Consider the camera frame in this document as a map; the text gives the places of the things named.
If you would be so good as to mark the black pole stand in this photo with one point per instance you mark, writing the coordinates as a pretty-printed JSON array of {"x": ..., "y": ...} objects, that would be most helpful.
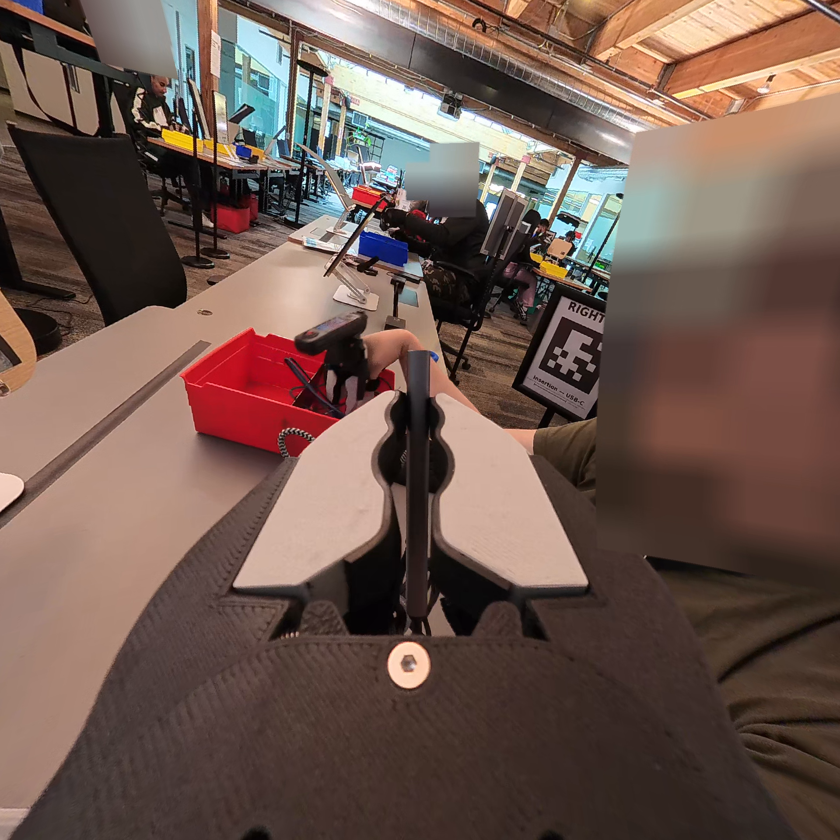
[{"x": 198, "y": 262}]

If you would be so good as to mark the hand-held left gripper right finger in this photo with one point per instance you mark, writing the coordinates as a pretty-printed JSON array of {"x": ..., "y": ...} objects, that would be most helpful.
[{"x": 505, "y": 512}]

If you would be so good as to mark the tablet on folding stand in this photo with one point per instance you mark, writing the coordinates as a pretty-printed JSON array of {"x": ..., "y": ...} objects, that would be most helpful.
[{"x": 358, "y": 296}]

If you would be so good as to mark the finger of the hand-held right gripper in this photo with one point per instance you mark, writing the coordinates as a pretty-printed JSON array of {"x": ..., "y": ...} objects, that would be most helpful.
[
  {"x": 354, "y": 392},
  {"x": 333, "y": 388}
]

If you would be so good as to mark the blue plastic bin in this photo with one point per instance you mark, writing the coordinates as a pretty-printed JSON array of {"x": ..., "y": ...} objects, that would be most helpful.
[{"x": 384, "y": 249}]

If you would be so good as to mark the black ceiling device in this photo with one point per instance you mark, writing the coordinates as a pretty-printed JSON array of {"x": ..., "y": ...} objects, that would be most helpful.
[{"x": 450, "y": 106}]

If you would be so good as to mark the black swivel chair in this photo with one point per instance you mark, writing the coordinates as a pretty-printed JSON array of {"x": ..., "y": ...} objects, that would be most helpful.
[{"x": 459, "y": 308}]

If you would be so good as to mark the grey usb hub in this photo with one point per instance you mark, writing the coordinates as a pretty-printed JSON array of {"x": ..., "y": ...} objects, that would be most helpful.
[{"x": 417, "y": 394}]

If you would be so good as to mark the framed marker sign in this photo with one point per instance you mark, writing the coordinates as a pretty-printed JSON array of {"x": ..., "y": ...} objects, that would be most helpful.
[{"x": 564, "y": 354}]

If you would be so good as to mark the grey monitor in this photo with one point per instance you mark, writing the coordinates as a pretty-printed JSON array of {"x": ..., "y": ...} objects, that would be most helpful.
[{"x": 502, "y": 223}]

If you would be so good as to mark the small black stand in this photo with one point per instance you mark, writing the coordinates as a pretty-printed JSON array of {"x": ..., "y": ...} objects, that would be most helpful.
[{"x": 397, "y": 321}]

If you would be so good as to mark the red plastic bin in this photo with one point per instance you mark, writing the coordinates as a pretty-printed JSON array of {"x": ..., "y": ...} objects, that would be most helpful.
[{"x": 236, "y": 407}]

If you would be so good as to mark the yellow plastic bin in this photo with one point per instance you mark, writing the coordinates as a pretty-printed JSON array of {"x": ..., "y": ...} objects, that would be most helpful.
[
  {"x": 180, "y": 138},
  {"x": 548, "y": 269}
]

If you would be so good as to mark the white monitor stand base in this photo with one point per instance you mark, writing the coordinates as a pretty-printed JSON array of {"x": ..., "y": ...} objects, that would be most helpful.
[{"x": 10, "y": 491}]

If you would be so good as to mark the person's right hand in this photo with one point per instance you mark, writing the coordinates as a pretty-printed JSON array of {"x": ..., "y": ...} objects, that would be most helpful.
[{"x": 387, "y": 354}]

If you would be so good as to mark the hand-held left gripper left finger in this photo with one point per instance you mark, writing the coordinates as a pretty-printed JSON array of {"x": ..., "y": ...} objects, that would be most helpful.
[{"x": 328, "y": 512}]

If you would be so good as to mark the black office chair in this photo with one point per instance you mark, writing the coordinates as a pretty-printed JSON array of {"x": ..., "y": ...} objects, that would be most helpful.
[{"x": 98, "y": 216}]

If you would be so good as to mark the red storage bin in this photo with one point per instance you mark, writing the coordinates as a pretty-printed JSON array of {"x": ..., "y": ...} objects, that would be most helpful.
[
  {"x": 367, "y": 197},
  {"x": 229, "y": 220}
]

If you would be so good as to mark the person's right forearm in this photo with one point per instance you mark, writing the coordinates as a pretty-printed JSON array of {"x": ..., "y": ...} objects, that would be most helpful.
[{"x": 453, "y": 387}]

